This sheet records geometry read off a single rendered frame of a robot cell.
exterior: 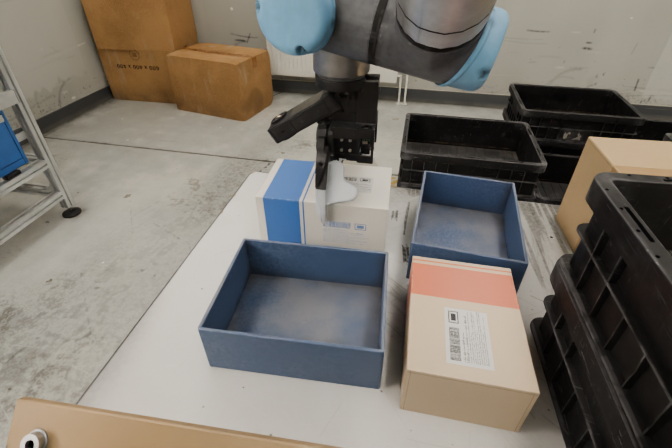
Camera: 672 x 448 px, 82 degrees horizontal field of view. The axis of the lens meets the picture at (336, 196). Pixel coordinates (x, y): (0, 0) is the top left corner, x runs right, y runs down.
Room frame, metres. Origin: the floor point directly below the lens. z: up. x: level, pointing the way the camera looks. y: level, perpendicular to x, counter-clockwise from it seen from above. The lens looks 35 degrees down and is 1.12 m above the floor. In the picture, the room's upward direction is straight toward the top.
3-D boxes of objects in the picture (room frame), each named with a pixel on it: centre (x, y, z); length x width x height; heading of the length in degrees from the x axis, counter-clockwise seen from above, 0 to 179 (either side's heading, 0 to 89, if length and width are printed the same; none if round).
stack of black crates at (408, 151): (1.09, -0.41, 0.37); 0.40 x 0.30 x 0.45; 78
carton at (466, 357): (0.28, -0.14, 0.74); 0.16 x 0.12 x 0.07; 169
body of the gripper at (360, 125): (0.51, -0.01, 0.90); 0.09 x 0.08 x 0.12; 81
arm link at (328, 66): (0.52, -0.01, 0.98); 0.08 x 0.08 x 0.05
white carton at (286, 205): (0.52, 0.01, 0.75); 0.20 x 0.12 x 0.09; 81
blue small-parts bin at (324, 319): (0.32, 0.04, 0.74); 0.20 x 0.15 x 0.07; 82
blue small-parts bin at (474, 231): (0.47, -0.20, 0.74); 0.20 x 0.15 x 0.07; 164
